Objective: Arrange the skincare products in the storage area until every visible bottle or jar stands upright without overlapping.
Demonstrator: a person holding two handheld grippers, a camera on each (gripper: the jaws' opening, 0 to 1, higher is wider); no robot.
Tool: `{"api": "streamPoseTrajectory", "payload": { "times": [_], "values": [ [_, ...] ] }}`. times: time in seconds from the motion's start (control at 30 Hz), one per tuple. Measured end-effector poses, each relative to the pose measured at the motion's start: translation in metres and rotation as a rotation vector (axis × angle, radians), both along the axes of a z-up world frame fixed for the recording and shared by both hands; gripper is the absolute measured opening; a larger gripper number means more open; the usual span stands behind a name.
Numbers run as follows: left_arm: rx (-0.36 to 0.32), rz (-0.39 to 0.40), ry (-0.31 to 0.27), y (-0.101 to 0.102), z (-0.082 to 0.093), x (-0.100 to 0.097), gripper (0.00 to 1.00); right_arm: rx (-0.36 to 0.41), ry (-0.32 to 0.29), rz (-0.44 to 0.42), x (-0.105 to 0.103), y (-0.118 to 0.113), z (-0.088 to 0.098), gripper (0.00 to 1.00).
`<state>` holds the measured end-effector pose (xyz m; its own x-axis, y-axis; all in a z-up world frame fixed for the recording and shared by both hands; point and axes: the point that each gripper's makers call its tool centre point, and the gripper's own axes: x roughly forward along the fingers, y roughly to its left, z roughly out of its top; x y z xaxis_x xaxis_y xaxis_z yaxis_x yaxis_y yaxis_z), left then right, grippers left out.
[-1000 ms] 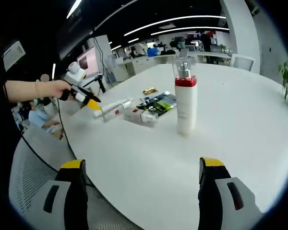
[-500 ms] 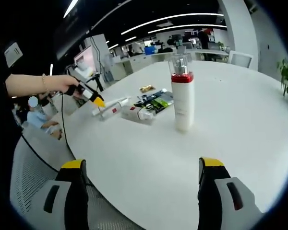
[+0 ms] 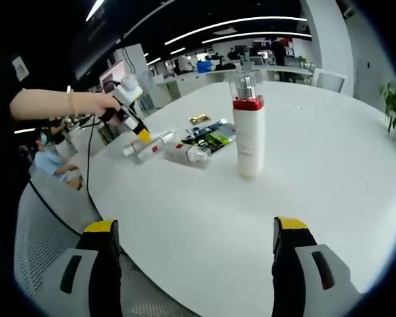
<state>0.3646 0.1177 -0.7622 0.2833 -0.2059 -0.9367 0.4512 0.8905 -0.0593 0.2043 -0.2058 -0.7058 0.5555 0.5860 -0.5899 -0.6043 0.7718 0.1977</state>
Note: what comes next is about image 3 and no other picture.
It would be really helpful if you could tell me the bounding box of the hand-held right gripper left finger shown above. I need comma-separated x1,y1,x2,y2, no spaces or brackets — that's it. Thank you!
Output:
36,218,123,317

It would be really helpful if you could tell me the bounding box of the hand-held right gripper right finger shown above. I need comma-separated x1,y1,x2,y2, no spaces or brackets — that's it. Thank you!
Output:
271,216,362,317

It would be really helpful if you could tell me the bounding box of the white skincare tube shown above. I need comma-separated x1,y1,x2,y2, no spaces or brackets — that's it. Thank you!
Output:
123,129,179,158

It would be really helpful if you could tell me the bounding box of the small white skincare bottle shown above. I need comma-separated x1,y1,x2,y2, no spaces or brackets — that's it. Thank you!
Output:
163,141,213,170
131,137,173,165

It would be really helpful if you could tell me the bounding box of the gold skincare sachet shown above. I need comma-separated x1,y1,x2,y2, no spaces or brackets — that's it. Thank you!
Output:
188,113,213,125

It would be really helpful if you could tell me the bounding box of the black green skincare sachet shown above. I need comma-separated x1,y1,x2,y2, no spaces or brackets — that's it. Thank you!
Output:
191,123,238,154

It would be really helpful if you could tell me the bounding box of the large white red-collar skincare bottle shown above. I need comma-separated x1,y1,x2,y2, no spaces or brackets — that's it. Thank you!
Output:
231,70,265,180

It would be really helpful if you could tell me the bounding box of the person's left hand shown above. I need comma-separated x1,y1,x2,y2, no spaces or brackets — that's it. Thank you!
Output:
91,93,122,120

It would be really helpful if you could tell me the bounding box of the pink screen monitor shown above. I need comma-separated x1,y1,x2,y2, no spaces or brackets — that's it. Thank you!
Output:
98,59,125,96

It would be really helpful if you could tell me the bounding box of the white office counter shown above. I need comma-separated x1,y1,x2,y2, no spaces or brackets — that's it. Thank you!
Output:
153,67,248,108

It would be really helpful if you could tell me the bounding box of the grey mesh chair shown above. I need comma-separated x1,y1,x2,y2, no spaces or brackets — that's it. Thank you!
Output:
15,171,176,317

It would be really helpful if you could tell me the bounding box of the wide ceiling light strip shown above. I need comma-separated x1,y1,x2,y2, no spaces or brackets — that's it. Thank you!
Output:
85,0,107,22

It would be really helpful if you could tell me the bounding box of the white ceiling unit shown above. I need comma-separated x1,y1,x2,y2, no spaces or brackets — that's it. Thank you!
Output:
10,55,31,83

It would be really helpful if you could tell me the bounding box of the thin ceiling light strip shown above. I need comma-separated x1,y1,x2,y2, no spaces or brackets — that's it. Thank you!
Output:
201,31,313,44
164,16,308,46

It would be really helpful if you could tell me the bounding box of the white office desk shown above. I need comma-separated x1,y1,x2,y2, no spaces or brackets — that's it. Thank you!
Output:
253,64,314,83

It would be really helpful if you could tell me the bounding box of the potted green plant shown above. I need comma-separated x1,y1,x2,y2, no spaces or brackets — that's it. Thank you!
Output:
378,81,396,133

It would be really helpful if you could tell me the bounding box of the white office chair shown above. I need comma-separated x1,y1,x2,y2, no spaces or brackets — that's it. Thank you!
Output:
312,67,348,94

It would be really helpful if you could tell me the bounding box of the black cable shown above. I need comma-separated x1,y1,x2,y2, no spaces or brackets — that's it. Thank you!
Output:
84,115,103,199
28,178,83,237

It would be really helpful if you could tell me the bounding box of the gold bead bracelet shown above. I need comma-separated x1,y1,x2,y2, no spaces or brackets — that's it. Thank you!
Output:
65,85,81,117

